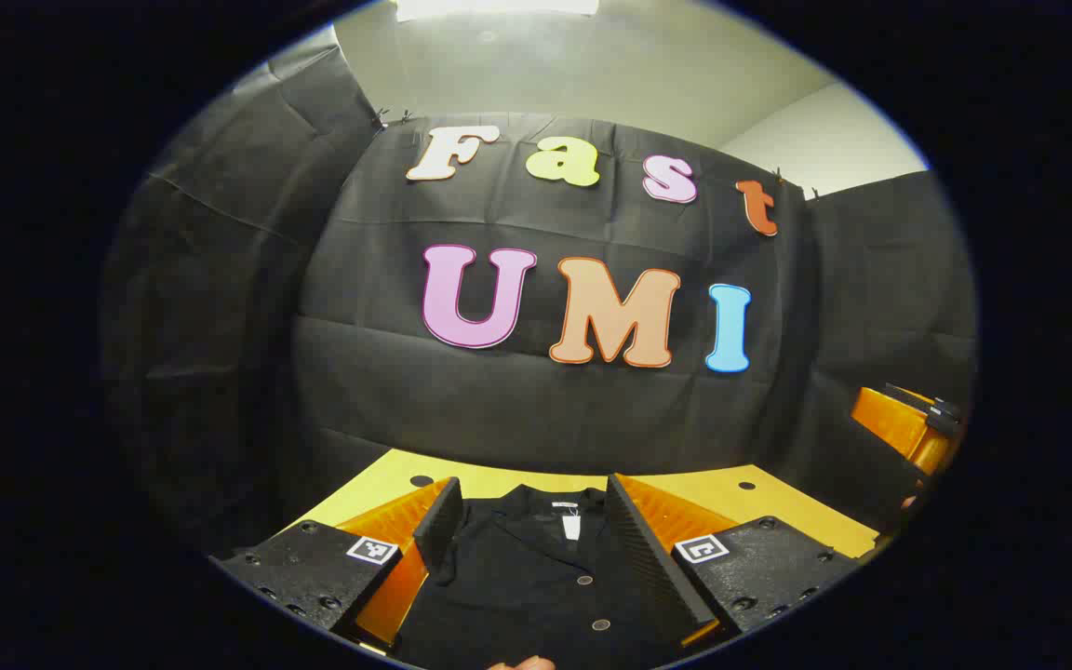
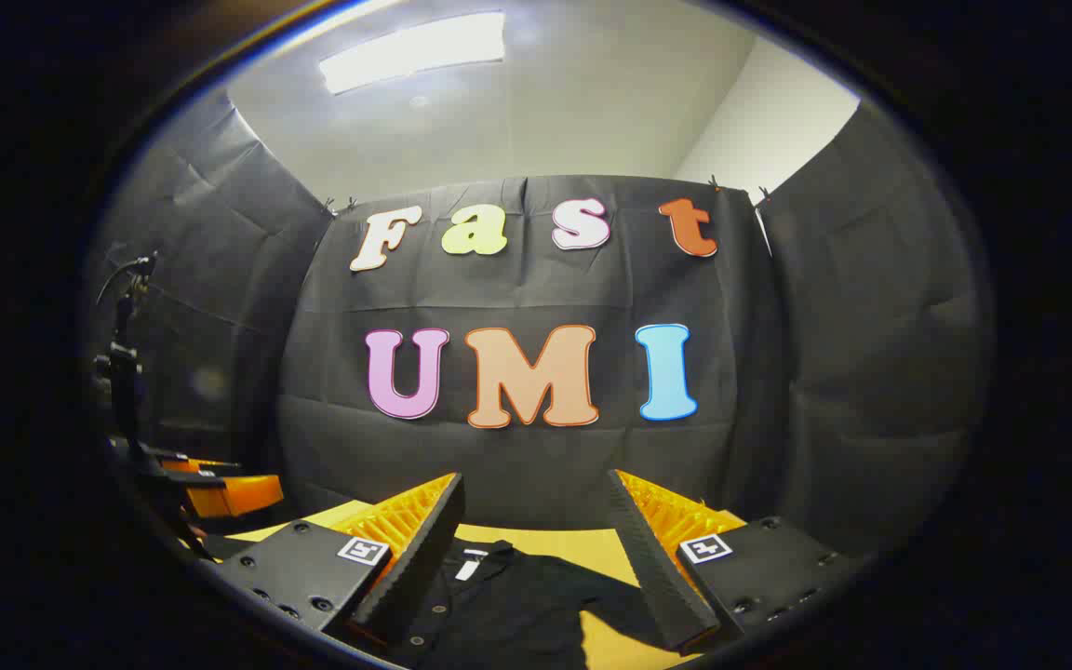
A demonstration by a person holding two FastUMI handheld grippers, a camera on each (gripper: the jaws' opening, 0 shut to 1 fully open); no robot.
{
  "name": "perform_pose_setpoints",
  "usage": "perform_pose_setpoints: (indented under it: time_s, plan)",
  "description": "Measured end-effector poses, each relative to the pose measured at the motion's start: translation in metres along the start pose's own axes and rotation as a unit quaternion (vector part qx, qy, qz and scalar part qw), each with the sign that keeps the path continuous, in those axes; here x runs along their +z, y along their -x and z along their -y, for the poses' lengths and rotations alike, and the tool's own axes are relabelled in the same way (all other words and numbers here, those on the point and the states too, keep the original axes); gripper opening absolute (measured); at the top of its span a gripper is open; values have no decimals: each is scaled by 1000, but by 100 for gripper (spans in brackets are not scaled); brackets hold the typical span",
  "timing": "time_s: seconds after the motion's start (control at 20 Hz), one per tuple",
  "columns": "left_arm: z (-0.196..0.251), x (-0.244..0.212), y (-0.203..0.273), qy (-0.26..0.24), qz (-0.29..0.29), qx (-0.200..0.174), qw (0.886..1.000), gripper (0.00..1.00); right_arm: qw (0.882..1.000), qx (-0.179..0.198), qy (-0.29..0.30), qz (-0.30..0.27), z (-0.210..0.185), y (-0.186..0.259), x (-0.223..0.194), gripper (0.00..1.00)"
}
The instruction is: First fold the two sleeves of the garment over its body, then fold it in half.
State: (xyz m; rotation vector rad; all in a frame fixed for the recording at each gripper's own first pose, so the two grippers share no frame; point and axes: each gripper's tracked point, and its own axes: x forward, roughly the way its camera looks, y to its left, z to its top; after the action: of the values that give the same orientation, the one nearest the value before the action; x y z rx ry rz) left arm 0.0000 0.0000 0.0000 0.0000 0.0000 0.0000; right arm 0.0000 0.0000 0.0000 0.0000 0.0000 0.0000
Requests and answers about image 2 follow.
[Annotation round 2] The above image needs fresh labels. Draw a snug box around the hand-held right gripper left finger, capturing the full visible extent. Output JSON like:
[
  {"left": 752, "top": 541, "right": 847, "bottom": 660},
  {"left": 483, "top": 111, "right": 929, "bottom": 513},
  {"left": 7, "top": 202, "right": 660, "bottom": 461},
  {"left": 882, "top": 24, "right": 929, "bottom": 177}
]
[{"left": 210, "top": 472, "right": 467, "bottom": 652}]

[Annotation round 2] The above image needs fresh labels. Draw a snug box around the black backdrop cloth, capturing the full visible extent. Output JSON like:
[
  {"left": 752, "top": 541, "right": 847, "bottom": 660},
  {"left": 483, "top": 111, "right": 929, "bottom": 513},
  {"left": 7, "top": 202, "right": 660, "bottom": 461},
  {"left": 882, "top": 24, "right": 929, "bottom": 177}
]
[{"left": 85, "top": 88, "right": 998, "bottom": 559}]

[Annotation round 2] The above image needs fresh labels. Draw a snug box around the black button shirt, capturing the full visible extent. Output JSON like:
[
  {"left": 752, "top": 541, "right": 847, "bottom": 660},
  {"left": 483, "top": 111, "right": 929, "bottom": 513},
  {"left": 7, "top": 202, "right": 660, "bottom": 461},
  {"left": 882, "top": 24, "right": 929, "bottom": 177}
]
[{"left": 350, "top": 538, "right": 677, "bottom": 670}]

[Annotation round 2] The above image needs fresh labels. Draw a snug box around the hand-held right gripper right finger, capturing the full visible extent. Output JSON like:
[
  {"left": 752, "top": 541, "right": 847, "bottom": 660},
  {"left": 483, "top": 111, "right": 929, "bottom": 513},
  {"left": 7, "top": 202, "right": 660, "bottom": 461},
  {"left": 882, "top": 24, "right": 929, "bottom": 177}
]
[{"left": 605, "top": 468, "right": 872, "bottom": 654}]

